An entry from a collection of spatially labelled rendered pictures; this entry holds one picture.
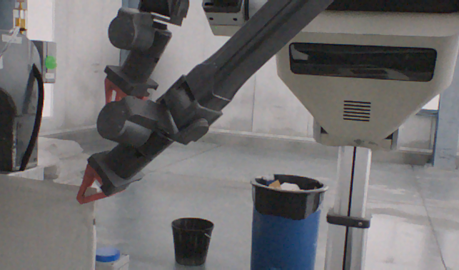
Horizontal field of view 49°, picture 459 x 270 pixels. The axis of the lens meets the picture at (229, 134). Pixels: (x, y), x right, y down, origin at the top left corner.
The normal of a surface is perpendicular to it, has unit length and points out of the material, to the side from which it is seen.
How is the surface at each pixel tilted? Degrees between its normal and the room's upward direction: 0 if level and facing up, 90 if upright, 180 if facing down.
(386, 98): 130
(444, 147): 90
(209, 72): 78
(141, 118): 135
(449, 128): 90
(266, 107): 90
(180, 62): 90
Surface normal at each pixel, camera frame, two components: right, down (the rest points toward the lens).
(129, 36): -0.42, 0.06
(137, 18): 0.86, 0.34
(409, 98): -0.26, 0.71
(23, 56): 0.95, 0.10
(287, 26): 0.37, 0.78
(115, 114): -0.51, -0.24
